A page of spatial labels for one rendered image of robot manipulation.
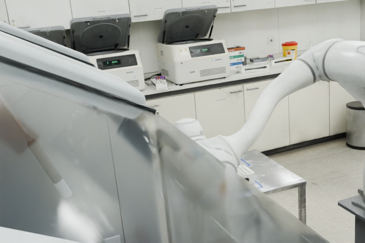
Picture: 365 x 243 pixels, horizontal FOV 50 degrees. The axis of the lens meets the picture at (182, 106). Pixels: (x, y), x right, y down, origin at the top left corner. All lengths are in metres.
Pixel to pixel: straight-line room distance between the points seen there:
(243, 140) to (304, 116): 3.25
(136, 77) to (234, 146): 2.46
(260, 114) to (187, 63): 2.46
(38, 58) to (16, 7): 2.91
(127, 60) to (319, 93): 2.08
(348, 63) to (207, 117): 2.62
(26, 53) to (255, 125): 0.67
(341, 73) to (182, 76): 2.45
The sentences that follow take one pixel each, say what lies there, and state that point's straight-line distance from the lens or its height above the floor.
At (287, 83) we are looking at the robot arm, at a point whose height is 1.32.
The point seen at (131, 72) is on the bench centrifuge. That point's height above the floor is 1.08.
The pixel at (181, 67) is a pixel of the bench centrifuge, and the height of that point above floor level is 1.07.
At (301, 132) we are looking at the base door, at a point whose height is 0.20.
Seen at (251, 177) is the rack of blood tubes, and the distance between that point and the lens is 1.71.
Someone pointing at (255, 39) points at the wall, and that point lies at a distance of 4.60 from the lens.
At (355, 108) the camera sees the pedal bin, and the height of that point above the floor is 0.43.
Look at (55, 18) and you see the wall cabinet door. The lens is 3.62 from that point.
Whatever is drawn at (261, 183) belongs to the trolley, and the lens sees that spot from 1.77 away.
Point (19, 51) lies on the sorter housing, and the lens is 0.72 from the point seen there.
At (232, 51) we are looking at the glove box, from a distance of 4.21.
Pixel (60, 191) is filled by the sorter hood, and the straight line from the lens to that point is 0.21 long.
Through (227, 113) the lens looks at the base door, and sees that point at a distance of 3.83.
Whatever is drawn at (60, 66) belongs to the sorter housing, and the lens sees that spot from 0.72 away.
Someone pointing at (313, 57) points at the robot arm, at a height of 1.39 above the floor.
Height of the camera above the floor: 1.59
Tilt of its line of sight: 14 degrees down
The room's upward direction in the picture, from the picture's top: 5 degrees counter-clockwise
